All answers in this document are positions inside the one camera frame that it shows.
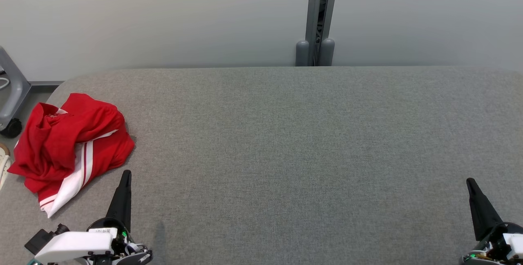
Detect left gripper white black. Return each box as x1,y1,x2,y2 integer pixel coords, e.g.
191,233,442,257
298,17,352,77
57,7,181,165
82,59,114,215
35,170,153,265

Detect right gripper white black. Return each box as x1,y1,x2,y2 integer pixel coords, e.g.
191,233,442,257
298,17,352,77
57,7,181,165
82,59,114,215
462,178,523,265

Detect red basketball jersey white sleeves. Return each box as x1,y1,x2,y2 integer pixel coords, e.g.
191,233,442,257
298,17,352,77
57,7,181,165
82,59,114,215
25,110,136,219

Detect grey cart leg with caster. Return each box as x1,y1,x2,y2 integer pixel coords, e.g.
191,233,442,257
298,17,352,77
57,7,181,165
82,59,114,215
0,47,32,138

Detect grey metal partition post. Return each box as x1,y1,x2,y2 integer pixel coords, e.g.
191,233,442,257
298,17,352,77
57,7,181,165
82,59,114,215
295,0,340,67

